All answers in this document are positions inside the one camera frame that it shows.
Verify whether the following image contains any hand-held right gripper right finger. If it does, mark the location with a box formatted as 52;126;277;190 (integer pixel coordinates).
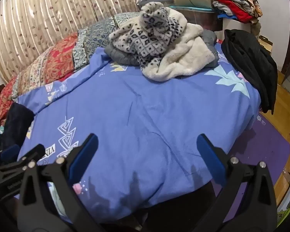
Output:
193;133;277;232

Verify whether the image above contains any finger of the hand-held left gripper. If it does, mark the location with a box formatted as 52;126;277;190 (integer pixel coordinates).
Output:
0;144;46;174
0;145;20;166

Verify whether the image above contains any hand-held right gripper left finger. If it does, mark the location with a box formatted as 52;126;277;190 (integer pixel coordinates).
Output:
17;133;99;232

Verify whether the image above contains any cream patterned fleece garment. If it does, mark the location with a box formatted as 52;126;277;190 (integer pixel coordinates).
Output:
109;2;217;82

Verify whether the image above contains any pile of folded clothes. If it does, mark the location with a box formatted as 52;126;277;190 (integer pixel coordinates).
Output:
206;0;264;25

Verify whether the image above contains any dark navy fleece garment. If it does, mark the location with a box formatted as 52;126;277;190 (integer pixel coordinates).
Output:
0;103;35;150

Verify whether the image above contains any purple floor mat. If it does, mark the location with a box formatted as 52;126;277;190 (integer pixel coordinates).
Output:
208;111;290;225

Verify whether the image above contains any blue printed bed sheet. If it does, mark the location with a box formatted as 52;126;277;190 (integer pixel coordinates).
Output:
16;46;261;225

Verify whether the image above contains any patchwork floral quilt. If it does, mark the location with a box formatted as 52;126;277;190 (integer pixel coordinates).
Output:
0;12;141;133

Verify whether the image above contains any black garment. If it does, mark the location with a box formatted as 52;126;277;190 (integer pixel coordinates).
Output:
221;29;278;115

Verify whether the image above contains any grey padded jacket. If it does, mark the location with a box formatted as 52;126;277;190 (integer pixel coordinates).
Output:
104;29;219;68

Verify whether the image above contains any cardboard box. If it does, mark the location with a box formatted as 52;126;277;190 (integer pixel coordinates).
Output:
258;35;274;54

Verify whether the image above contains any white cabinet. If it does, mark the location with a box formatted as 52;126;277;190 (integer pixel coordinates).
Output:
222;17;259;39

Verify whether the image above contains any beige leaf print curtain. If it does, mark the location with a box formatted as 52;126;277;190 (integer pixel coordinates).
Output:
0;0;145;85

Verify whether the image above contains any storage box with teal lid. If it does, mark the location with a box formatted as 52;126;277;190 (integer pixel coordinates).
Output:
169;3;223;32

